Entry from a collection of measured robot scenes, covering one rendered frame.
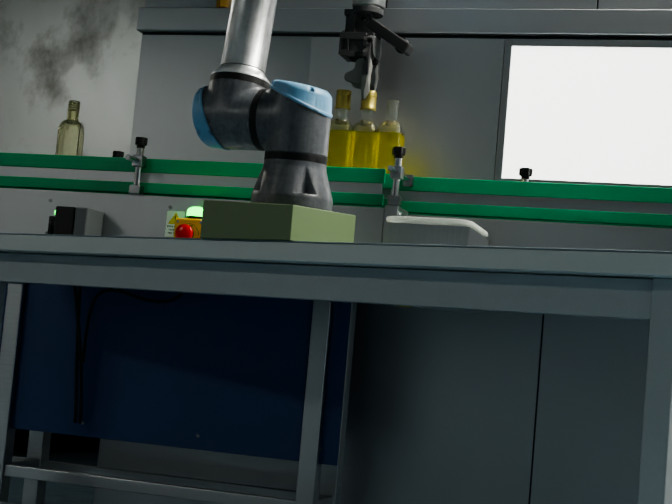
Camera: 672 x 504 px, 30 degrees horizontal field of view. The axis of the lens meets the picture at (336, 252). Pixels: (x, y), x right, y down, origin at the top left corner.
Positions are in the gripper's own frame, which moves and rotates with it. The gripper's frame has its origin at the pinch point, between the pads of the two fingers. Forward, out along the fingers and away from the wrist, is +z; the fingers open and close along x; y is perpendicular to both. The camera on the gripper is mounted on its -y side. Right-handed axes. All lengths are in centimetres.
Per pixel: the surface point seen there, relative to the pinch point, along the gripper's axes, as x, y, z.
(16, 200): 16, 78, 30
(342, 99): 2.2, 5.6, 1.5
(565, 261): 80, -57, 42
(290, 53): -14.5, 25.4, -13.2
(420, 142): -11.8, -9.9, 8.2
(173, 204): 16, 38, 29
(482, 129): -11.9, -24.2, 4.6
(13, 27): -380, 340, -120
